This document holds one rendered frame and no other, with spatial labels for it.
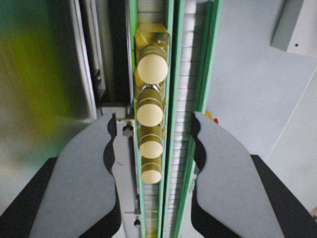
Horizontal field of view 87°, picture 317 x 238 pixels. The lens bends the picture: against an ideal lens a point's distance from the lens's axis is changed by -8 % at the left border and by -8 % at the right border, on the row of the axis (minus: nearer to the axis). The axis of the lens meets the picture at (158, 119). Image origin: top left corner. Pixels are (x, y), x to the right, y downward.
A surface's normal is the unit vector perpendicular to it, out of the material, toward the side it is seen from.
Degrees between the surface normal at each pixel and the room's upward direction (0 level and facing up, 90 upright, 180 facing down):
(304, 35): 4
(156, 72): 0
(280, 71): 0
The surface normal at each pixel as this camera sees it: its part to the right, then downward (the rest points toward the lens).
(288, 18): -0.99, -0.07
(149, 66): 0.04, 0.54
